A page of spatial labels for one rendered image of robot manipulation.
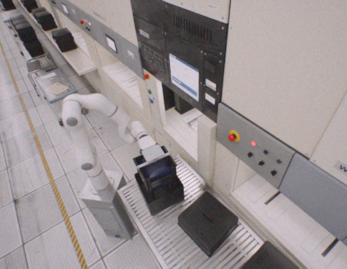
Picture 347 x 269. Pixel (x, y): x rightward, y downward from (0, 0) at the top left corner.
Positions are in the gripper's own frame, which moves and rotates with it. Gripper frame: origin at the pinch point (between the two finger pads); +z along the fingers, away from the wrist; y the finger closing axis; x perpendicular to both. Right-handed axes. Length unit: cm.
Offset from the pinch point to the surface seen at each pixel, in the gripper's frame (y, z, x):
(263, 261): -25, 76, -20
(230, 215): -31, 44, -35
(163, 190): -2.8, -0.3, -44.8
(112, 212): 38, -15, -65
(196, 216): -11, 34, -35
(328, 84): -44, 58, 67
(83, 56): 3, -263, -41
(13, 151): 141, -210, -123
